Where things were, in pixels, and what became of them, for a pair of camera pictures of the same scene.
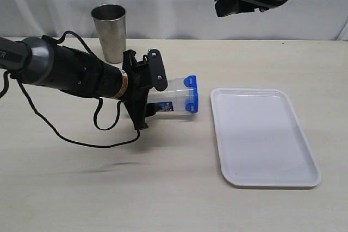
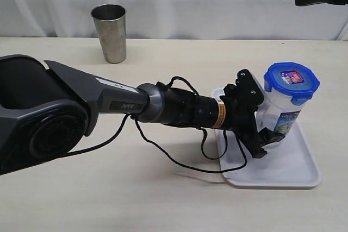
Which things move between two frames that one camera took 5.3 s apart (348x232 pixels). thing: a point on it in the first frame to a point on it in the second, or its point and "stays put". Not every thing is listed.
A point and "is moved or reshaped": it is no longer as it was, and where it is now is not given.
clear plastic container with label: [171, 100] is moved or reshaped
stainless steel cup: [110, 19] stays put
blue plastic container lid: [191, 82] is moved or reshaped
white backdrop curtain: [163, 5] stays put
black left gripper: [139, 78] to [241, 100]
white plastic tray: [260, 142] stays put
